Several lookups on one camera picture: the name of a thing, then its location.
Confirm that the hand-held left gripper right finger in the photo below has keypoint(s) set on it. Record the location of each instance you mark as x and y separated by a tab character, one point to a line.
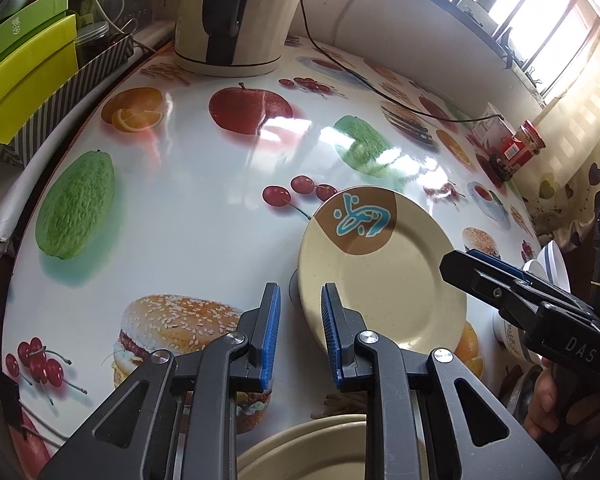
330	340

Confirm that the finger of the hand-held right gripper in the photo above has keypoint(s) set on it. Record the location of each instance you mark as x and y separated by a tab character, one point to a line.
472	277
500	265

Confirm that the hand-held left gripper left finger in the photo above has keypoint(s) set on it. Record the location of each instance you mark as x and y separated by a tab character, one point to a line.
271	340

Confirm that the dark grey bowl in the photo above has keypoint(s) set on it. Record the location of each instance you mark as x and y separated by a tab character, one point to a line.
296	292

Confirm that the cream plate with brown patch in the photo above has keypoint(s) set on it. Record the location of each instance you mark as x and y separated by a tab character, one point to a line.
390	270

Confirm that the plain cream plate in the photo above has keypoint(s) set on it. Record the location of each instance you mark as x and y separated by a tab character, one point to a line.
320	452
260	452

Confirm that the person's right hand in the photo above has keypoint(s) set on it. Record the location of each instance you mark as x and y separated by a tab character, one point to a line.
542	400

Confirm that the patterned white bowl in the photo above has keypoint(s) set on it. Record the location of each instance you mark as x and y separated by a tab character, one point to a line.
510	337

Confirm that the metal bowl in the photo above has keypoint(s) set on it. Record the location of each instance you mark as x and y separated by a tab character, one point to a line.
520	390

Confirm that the red sauce jar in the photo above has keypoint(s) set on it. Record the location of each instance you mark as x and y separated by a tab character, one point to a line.
520	147

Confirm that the heart print curtain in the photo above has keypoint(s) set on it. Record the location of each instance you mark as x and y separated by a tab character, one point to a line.
575	150

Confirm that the white carton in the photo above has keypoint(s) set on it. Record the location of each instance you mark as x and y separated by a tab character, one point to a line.
490	127

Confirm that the fruit print tablecloth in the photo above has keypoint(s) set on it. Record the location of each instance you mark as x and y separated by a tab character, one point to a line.
190	200

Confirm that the black binder clip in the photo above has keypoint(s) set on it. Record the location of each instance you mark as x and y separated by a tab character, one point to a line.
532	77

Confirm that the white plastic sheet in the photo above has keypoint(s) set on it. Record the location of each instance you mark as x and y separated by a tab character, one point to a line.
5	200

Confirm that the cream electric kettle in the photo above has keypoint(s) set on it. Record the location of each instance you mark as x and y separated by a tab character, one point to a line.
260	20

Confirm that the striped storage box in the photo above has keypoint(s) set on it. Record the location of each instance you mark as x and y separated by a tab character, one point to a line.
87	77

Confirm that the clear plastic jar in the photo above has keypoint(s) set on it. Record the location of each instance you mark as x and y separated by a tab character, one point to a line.
97	40

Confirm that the lime green box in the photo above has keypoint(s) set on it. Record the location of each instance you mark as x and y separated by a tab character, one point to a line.
25	75

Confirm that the dark green box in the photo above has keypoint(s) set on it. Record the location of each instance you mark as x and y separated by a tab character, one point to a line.
20	20

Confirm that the window frame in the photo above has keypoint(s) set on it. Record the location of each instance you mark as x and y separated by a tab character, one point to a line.
525	5

